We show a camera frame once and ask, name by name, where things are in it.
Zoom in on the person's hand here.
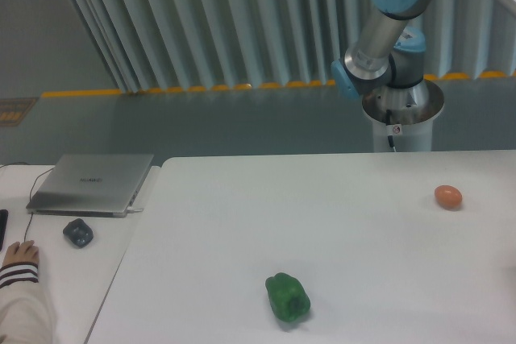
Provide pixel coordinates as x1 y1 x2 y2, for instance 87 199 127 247
2 240 40 267

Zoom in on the brown egg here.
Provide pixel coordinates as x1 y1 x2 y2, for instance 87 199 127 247
434 185 463 209

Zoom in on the white striped sleeve forearm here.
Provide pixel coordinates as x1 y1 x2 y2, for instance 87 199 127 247
1 262 54 343

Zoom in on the green bell pepper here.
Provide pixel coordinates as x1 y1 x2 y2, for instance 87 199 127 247
265 272 311 323

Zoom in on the black phone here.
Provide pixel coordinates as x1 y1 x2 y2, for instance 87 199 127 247
0 209 9 251

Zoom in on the dark grey small tray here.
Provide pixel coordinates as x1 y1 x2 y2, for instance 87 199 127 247
63 218 94 248

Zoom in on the silver closed laptop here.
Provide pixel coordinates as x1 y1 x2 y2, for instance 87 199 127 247
27 154 153 218

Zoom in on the black mouse cable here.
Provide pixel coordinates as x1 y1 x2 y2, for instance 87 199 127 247
0 162 56 242

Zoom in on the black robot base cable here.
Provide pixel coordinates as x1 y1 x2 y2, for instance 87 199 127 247
385 108 397 153

